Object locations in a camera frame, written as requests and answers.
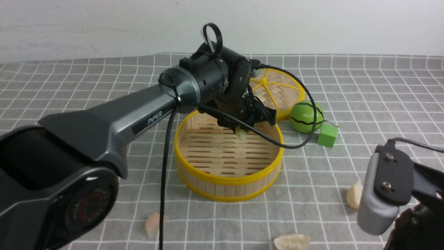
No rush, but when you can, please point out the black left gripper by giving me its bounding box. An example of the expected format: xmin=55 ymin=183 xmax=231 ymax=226
xmin=207 ymin=91 xmax=276 ymax=127

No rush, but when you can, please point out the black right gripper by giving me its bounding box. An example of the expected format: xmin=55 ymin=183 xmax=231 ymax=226
xmin=384 ymin=163 xmax=444 ymax=250

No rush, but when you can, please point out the green toy dumpling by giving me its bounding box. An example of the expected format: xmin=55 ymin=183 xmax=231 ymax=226
xmin=234 ymin=126 xmax=247 ymax=141

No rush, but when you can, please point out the white toy dumpling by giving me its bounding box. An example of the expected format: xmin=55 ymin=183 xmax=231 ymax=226
xmin=273 ymin=234 xmax=310 ymax=250
xmin=346 ymin=181 xmax=363 ymax=209

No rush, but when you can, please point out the white toy dumpling front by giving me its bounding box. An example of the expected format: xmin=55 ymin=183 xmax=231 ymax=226
xmin=273 ymin=234 xmax=310 ymax=250

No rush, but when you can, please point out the pink toy dumpling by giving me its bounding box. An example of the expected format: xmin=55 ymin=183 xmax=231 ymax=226
xmin=145 ymin=212 xmax=161 ymax=240

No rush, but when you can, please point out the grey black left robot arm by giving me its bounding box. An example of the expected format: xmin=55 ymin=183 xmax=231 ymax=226
xmin=0 ymin=43 xmax=276 ymax=250

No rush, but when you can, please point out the yellow rimmed woven steamer lid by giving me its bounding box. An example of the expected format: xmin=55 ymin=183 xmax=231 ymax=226
xmin=249 ymin=67 xmax=306 ymax=122

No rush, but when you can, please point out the yellow rimmed bamboo steamer tray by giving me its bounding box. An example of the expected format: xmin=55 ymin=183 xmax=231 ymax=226
xmin=173 ymin=112 xmax=284 ymax=202

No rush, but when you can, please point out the green toy watermelon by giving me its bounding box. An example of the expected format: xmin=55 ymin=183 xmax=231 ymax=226
xmin=289 ymin=101 xmax=324 ymax=134

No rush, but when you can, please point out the green wooden cube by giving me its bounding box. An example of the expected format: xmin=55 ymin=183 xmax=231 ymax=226
xmin=317 ymin=124 xmax=339 ymax=148

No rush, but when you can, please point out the grey checked tablecloth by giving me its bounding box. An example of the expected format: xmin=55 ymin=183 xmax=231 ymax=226
xmin=0 ymin=53 xmax=444 ymax=250

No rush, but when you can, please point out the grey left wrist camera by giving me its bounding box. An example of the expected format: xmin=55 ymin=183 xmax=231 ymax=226
xmin=249 ymin=59 xmax=261 ymax=78

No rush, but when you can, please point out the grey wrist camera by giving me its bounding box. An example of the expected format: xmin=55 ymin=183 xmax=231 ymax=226
xmin=249 ymin=59 xmax=261 ymax=78
xmin=357 ymin=139 xmax=414 ymax=236

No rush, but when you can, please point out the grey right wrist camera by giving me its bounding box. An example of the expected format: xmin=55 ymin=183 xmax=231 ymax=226
xmin=357 ymin=139 xmax=414 ymax=236

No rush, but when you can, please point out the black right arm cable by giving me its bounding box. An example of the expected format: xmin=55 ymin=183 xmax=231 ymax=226
xmin=392 ymin=137 xmax=444 ymax=154

